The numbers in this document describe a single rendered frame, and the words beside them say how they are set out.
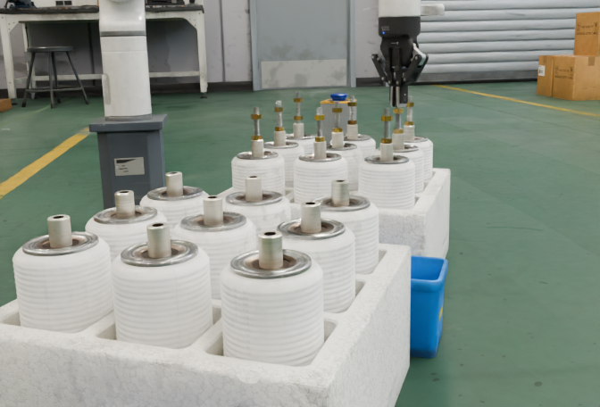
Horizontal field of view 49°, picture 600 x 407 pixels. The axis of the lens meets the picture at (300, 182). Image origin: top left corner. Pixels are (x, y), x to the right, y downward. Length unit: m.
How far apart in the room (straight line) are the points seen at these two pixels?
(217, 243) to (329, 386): 0.23
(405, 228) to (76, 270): 0.56
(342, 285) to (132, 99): 0.81
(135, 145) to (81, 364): 0.79
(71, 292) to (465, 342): 0.60
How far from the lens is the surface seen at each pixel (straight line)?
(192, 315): 0.65
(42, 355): 0.69
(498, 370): 0.99
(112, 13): 1.45
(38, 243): 0.74
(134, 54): 1.40
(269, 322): 0.58
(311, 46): 6.41
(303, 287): 0.58
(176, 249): 0.67
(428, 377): 0.95
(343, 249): 0.69
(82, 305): 0.71
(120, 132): 1.39
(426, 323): 0.98
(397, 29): 1.19
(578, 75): 4.97
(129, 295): 0.64
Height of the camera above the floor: 0.45
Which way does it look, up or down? 12 degrees down
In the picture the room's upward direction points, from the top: 1 degrees counter-clockwise
